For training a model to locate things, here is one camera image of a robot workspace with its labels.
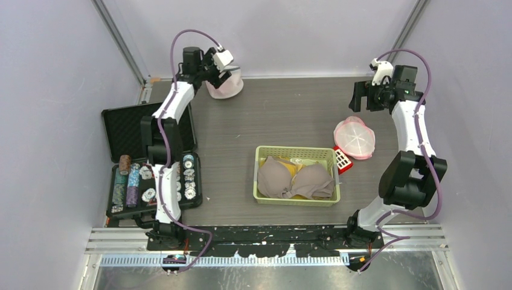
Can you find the teal poker chip stack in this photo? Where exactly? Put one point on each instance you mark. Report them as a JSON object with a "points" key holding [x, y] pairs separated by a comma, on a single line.
{"points": [[119, 188]]}

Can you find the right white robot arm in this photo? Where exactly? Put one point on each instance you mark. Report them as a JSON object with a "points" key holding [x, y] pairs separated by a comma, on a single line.
{"points": [[414, 175]]}

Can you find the taupe bra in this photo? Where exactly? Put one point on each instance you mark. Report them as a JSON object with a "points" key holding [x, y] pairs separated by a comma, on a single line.
{"points": [[294, 180]]}

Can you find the red toy block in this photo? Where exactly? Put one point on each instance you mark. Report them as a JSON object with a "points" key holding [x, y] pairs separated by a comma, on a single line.
{"points": [[342, 161]]}

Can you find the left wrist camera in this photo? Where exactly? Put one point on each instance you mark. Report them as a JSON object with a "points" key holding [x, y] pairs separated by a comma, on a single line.
{"points": [[222, 58]]}

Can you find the green plastic basket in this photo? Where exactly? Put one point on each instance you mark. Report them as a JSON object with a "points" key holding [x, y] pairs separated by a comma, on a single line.
{"points": [[302, 176]]}

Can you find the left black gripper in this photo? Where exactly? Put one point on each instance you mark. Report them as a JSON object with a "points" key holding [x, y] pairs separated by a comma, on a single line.
{"points": [[216, 82]]}

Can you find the white grey-zipper laundry bag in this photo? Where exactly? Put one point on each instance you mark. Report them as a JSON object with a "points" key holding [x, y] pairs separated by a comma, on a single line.
{"points": [[230, 88]]}

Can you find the purple poker chip stack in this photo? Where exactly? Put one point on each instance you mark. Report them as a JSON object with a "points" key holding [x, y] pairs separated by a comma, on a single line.
{"points": [[132, 190]]}

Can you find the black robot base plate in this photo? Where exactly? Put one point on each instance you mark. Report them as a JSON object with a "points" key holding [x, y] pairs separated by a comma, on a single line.
{"points": [[261, 241]]}

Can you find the black poker chip case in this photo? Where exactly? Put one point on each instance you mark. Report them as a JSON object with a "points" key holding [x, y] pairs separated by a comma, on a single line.
{"points": [[123, 131]]}

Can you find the white pink-zipper laundry bag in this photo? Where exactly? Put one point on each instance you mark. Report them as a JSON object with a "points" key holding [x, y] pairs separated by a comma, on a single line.
{"points": [[354, 138]]}

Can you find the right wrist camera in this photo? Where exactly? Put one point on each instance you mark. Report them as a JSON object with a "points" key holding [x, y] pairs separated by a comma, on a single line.
{"points": [[382, 72]]}

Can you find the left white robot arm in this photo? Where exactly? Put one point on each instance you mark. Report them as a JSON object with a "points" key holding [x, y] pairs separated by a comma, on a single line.
{"points": [[161, 137]]}

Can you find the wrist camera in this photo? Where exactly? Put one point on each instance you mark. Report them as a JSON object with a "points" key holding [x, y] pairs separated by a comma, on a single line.
{"points": [[222, 58], [382, 72]]}

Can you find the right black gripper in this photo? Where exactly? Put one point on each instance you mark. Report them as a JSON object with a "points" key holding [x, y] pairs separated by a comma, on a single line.
{"points": [[364, 89]]}

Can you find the brown poker chip stack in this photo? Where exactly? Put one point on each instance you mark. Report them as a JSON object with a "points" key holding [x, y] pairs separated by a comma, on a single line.
{"points": [[124, 164]]}

